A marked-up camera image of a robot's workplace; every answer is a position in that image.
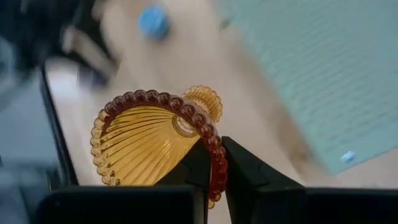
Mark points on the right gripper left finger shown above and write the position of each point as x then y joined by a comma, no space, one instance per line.
186,199

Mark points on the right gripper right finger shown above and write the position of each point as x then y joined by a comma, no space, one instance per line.
264,199

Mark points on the amber ribbed glass candle holder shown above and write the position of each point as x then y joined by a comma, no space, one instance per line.
140,146

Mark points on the teal patterned candle tin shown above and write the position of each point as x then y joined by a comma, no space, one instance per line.
154,22

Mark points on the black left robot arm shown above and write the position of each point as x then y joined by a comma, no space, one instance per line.
37,31

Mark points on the small blue tape piece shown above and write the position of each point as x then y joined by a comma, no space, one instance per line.
347,157

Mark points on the green perforated metal shelf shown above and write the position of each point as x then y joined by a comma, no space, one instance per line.
326,77

